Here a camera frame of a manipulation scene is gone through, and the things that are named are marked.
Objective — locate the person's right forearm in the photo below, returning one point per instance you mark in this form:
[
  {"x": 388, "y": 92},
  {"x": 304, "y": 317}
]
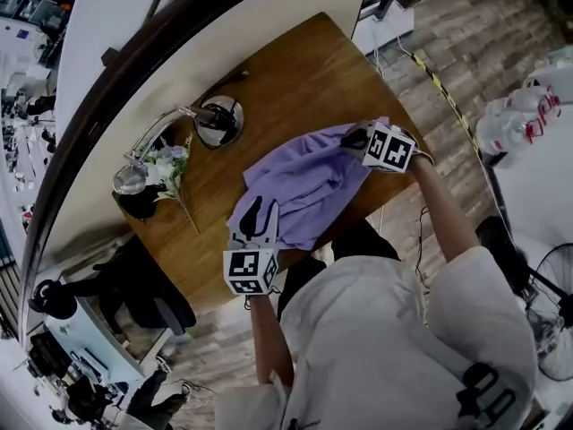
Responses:
[{"x": 443, "y": 208}]

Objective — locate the person's white jacket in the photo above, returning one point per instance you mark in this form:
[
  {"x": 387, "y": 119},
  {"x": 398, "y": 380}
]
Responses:
[{"x": 380, "y": 329}]

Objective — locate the pack of clear water bottles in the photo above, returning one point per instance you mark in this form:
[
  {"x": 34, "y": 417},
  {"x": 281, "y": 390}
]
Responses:
[{"x": 510, "y": 123}]

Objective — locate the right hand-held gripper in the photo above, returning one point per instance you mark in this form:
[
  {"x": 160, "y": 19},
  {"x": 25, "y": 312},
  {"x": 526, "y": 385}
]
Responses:
[{"x": 389, "y": 147}]

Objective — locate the black office chair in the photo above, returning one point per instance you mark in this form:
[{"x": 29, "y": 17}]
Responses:
[{"x": 147, "y": 303}]

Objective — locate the black standing fan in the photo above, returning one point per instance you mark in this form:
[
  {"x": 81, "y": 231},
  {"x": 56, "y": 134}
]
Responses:
[{"x": 553, "y": 320}]

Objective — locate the black headphones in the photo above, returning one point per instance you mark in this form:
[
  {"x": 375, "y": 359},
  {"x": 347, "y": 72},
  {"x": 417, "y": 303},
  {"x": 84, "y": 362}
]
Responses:
[{"x": 50, "y": 302}]

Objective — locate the person's black trousers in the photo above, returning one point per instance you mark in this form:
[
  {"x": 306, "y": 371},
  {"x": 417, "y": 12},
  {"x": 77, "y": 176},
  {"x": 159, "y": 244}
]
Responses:
[{"x": 362, "y": 244}]

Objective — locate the person's left forearm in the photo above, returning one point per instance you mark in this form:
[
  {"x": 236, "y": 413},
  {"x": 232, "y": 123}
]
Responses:
[{"x": 268, "y": 338}]

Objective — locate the white and purple flower bouquet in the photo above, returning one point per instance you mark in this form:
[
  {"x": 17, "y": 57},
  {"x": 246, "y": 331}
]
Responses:
[{"x": 168, "y": 164}]

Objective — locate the black crumpled pouch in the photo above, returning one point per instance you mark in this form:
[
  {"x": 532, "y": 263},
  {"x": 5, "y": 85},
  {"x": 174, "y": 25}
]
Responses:
[{"x": 142, "y": 204}]

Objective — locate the chrome desk lamp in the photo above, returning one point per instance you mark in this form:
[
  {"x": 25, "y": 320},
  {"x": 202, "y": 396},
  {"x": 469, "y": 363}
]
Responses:
[{"x": 224, "y": 128}]

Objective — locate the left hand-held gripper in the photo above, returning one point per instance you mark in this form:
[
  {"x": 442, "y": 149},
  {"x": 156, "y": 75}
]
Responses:
[{"x": 247, "y": 269}]

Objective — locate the yellow and black striped tape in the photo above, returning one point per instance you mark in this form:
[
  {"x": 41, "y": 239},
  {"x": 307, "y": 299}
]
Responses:
[{"x": 447, "y": 92}]

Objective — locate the purple long-sleeved top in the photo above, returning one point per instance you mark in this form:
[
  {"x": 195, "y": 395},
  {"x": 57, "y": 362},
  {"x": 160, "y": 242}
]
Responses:
[{"x": 304, "y": 182}]

